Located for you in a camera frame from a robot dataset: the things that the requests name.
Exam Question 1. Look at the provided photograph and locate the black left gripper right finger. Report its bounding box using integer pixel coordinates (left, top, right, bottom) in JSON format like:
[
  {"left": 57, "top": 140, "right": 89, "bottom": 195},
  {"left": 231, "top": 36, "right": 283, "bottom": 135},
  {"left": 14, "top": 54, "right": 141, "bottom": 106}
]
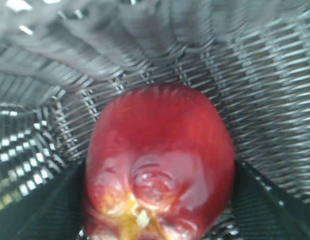
[{"left": 232, "top": 161, "right": 310, "bottom": 240}]

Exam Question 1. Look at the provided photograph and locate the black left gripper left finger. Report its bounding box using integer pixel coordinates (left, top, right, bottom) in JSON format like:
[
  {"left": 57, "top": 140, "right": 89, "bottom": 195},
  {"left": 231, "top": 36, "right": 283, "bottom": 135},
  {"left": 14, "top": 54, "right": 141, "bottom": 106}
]
[{"left": 0, "top": 161, "right": 85, "bottom": 240}]

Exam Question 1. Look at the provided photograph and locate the red apple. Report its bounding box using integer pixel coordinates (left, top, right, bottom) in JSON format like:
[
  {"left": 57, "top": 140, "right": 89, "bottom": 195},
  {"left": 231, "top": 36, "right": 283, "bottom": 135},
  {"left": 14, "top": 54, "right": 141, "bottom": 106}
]
[{"left": 84, "top": 83, "right": 235, "bottom": 240}]

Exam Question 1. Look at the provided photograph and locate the dark brown woven basket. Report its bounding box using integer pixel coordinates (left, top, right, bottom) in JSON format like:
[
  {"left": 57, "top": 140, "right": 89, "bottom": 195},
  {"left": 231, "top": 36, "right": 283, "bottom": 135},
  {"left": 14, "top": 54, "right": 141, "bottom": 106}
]
[{"left": 0, "top": 0, "right": 310, "bottom": 240}]

